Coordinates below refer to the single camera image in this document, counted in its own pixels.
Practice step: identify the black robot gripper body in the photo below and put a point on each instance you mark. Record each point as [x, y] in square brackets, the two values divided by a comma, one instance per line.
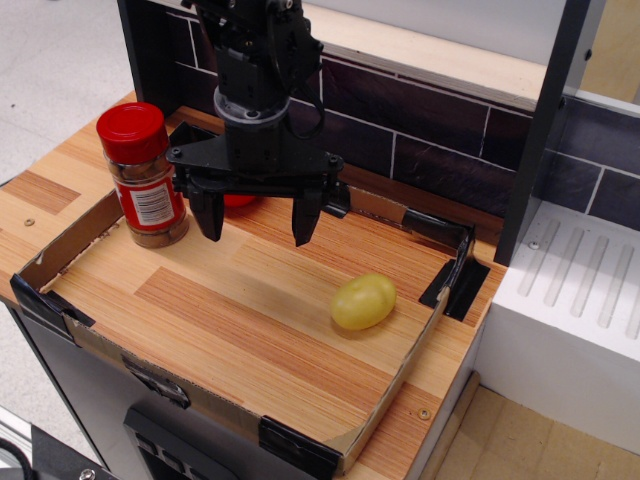
[257, 154]

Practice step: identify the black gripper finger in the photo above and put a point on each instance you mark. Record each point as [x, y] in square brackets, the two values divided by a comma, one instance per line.
[305, 215]
[208, 209]

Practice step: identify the red-capped spice bottle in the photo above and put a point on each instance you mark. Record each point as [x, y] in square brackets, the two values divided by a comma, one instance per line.
[135, 141]

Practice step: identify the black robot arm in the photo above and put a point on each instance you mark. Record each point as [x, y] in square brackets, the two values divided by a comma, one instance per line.
[265, 52]

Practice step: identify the cardboard fence with black tape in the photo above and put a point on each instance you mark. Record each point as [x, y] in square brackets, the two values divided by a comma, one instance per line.
[205, 359]

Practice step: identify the red tomato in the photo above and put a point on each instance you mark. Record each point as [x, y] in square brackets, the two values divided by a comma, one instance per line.
[237, 201]

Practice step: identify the yellow potato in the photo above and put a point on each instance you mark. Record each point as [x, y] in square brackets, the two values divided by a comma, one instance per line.
[363, 302]

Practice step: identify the light wooden shelf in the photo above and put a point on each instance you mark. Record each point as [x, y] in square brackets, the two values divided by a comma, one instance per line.
[441, 63]

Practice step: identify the white ribbed sink drainboard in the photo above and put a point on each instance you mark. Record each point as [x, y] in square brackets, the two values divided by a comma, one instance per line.
[562, 334]

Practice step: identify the dark grey vertical post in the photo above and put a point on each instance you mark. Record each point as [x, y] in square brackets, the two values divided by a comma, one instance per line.
[564, 71]

